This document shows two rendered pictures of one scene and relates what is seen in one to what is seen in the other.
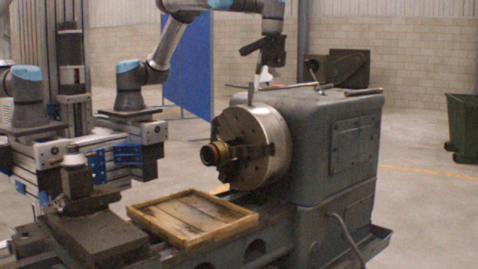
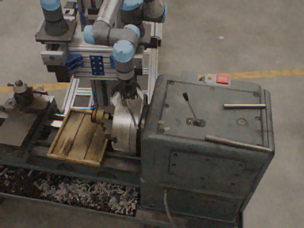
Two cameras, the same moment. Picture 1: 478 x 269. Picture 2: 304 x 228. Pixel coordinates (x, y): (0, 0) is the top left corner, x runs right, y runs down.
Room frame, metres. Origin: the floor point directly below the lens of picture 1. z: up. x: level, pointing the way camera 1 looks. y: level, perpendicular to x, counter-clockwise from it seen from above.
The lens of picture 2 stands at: (0.88, -0.96, 2.38)
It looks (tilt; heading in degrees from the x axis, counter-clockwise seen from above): 48 degrees down; 52
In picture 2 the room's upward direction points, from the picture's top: 2 degrees clockwise
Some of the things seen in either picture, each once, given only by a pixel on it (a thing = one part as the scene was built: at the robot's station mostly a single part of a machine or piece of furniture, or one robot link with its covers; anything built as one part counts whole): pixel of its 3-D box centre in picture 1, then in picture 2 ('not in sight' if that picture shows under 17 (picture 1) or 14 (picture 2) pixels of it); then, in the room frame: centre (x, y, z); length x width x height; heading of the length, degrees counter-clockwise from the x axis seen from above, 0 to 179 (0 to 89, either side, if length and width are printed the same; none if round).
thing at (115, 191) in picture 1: (86, 201); (31, 104); (1.09, 0.46, 0.99); 0.20 x 0.10 x 0.05; 134
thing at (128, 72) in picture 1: (129, 73); (134, 9); (1.85, 0.51, 1.33); 0.13 x 0.12 x 0.14; 134
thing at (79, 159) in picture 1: (73, 158); (20, 86); (1.07, 0.48, 1.13); 0.08 x 0.08 x 0.03
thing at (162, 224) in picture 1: (190, 215); (83, 136); (1.26, 0.17, 0.89); 0.36 x 0.30 x 0.04; 44
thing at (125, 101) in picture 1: (129, 99); (133, 26); (1.85, 0.52, 1.21); 0.15 x 0.15 x 0.10
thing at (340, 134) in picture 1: (308, 135); (204, 132); (1.74, -0.31, 1.06); 0.59 x 0.48 x 0.39; 134
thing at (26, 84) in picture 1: (25, 82); (51, 5); (1.46, 0.83, 1.33); 0.13 x 0.12 x 0.14; 73
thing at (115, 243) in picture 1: (87, 225); (24, 117); (1.03, 0.44, 0.95); 0.43 x 0.17 x 0.05; 44
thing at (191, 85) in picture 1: (181, 62); not in sight; (8.21, 1.19, 1.18); 4.12 x 0.80 x 2.35; 22
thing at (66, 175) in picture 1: (78, 179); (23, 95); (1.07, 0.47, 1.07); 0.07 x 0.07 x 0.10; 44
